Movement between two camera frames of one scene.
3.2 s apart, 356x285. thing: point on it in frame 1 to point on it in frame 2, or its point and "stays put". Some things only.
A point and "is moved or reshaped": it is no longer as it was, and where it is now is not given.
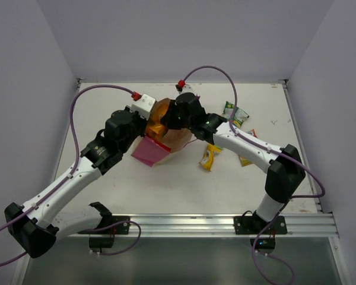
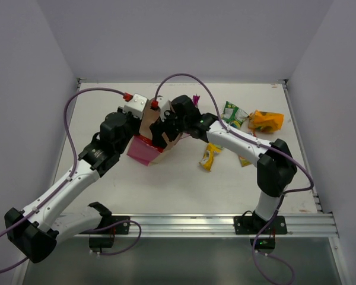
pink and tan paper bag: [152, 151] is moved or reshaped
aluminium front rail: [299, 224] stays put
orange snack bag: [155, 127] to [265, 122]
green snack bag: [239, 115] stays put
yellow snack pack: [206, 162] stays put
